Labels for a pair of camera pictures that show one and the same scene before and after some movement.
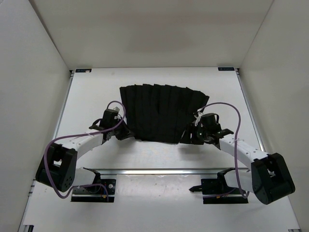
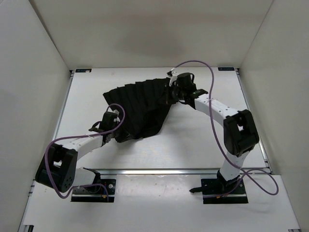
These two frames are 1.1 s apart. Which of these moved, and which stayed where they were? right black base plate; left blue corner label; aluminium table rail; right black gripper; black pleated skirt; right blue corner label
Moved: black pleated skirt; right black gripper
Stayed: right blue corner label; aluminium table rail; left blue corner label; right black base plate
